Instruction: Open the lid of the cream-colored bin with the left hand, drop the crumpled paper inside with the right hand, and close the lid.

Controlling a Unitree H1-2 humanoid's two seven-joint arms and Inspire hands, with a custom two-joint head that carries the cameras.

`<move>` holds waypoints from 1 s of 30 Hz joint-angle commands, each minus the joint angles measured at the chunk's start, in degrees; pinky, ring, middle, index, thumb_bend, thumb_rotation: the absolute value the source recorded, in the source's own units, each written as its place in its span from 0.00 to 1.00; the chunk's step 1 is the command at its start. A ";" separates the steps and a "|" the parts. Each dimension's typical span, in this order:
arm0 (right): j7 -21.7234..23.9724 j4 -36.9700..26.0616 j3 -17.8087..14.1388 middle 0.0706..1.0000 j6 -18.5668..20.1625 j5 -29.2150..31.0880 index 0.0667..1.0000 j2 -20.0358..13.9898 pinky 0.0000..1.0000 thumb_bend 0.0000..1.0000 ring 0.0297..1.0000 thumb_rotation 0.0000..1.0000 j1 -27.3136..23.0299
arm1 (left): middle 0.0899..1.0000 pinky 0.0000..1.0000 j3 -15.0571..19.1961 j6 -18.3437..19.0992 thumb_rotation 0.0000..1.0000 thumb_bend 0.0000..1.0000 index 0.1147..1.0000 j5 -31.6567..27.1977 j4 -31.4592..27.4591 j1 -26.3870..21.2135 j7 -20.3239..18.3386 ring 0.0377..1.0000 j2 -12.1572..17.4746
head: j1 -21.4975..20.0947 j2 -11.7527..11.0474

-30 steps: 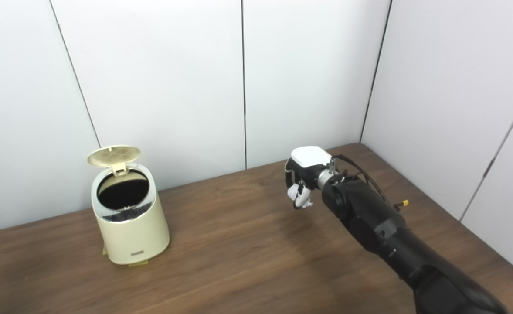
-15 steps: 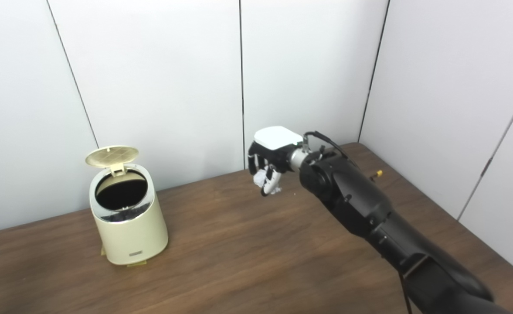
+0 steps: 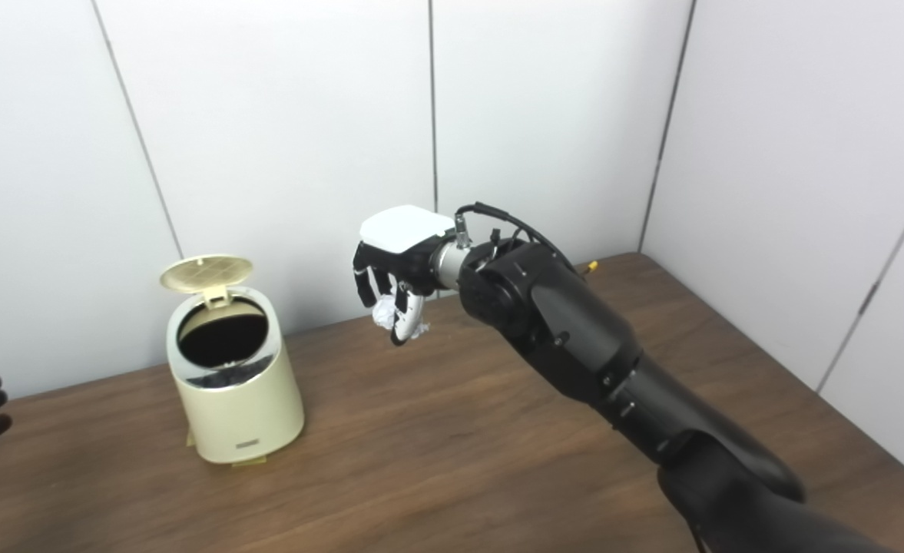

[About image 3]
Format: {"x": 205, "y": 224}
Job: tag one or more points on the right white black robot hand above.
{"x": 405, "y": 230}

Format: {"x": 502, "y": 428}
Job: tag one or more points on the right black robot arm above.
{"x": 574, "y": 322}

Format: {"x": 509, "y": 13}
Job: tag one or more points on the yellow tape piece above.
{"x": 246, "y": 461}

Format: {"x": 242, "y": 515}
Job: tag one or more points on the white paper ball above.
{"x": 382, "y": 313}

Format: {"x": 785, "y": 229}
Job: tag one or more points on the cream-colored bin with lid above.
{"x": 244, "y": 415}

